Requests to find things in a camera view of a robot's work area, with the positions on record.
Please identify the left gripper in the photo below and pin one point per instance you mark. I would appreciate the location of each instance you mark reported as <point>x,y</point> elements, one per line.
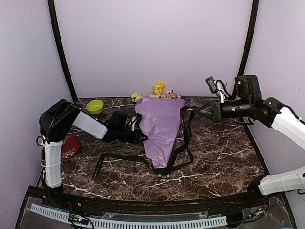
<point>135,138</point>

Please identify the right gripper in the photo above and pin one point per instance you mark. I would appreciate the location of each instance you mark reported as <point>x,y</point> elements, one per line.
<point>217,111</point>

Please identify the black printed ribbon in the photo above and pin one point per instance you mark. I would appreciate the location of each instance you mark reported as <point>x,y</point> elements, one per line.
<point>187,114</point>

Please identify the yellow daisy bunch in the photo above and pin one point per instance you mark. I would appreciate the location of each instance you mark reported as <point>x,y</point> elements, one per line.
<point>135,97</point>

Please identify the pink wrapping paper sheet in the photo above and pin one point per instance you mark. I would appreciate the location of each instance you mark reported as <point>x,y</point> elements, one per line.
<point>160,123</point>

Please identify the yellow rose stem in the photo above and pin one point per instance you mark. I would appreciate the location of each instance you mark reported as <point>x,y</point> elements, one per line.
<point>158,90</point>

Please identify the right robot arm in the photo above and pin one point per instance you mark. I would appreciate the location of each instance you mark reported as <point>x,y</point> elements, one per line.
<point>270,112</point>

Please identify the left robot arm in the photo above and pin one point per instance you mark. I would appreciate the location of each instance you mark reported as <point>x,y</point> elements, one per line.
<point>55,123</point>

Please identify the green plastic bowl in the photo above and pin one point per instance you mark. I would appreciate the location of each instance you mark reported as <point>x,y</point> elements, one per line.
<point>95,107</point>

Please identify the red floral dish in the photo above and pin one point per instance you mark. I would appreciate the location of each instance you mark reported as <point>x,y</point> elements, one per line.
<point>70,147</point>

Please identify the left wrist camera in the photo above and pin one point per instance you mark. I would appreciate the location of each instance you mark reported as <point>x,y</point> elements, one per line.
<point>119,119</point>

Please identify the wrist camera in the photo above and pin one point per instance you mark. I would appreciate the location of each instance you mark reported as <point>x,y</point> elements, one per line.
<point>119,119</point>
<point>247,85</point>

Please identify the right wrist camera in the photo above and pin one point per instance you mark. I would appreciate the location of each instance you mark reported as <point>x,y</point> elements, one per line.
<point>247,85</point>

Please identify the black front rail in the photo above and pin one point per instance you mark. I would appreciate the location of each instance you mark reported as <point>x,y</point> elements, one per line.
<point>233,204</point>

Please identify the right black frame post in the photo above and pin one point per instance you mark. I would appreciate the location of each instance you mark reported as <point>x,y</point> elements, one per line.
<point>249,37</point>

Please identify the black frame post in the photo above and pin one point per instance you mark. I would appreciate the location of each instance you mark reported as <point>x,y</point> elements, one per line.
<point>60,49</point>
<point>249,37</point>

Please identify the white slotted cable duct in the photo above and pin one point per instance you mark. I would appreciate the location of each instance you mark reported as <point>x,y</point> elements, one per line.
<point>117,221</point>

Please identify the left black frame post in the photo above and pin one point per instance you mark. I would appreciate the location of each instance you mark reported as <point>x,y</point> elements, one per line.
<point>60,49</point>

